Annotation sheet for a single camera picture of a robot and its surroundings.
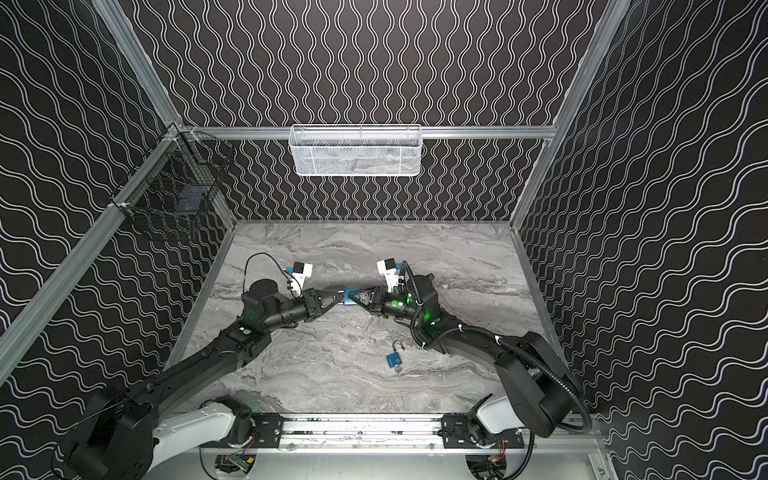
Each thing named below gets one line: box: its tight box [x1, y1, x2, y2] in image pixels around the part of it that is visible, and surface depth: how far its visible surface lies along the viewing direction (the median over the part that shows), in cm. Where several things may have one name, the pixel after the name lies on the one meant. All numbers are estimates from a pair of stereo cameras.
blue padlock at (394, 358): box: [386, 339, 405, 368], surface depth 88 cm
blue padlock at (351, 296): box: [344, 288, 361, 305], surface depth 76 cm
